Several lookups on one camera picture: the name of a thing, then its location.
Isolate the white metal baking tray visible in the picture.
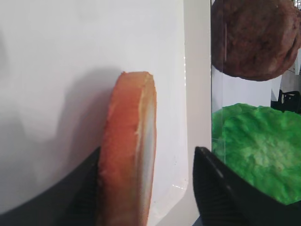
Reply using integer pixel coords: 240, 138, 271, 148
0, 0, 211, 226

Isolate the green lettuce leaf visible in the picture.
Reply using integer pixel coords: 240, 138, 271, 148
212, 103, 301, 205

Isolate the brown bun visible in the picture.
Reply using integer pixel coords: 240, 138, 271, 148
96, 72, 157, 226

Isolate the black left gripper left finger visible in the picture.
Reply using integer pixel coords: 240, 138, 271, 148
0, 148, 100, 226

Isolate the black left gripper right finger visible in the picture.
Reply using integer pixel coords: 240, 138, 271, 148
193, 147, 301, 226

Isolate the brown meat patty left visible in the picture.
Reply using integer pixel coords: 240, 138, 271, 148
211, 0, 301, 81

